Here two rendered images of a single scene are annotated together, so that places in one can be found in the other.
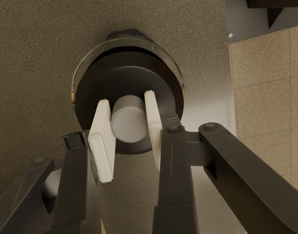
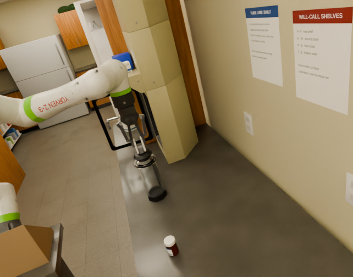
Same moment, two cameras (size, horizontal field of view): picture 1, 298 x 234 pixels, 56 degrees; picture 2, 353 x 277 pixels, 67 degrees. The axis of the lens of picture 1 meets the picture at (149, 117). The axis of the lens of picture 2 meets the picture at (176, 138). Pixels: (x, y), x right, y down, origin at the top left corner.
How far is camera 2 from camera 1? 112 cm
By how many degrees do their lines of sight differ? 43
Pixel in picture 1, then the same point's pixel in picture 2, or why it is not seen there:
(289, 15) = not seen: outside the picture
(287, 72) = not seen: outside the picture
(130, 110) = (139, 148)
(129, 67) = (141, 155)
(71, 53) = (175, 192)
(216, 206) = (129, 171)
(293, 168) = (84, 242)
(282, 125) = (90, 265)
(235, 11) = not seen: outside the picture
